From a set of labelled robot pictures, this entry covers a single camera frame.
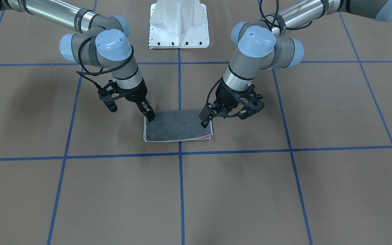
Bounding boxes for pink and grey towel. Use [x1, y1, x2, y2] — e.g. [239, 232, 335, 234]
[143, 110, 214, 142]

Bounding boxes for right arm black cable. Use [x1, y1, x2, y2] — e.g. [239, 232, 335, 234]
[77, 36, 134, 91]

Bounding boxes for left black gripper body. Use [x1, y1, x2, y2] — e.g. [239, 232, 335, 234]
[213, 79, 255, 114]

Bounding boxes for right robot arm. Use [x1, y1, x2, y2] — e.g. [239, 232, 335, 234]
[0, 0, 155, 122]

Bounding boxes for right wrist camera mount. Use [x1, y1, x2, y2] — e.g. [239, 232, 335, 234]
[98, 80, 123, 113]

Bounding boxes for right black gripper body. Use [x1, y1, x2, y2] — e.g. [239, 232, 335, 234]
[115, 78, 148, 104]

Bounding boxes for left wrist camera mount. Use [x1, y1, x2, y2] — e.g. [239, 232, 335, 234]
[238, 91, 265, 120]

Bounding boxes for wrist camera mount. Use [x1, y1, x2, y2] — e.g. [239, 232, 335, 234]
[238, 91, 265, 120]
[98, 80, 123, 113]

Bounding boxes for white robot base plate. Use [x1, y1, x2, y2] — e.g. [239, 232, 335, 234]
[148, 0, 210, 49]

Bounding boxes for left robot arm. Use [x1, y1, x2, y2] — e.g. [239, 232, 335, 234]
[199, 0, 392, 128]

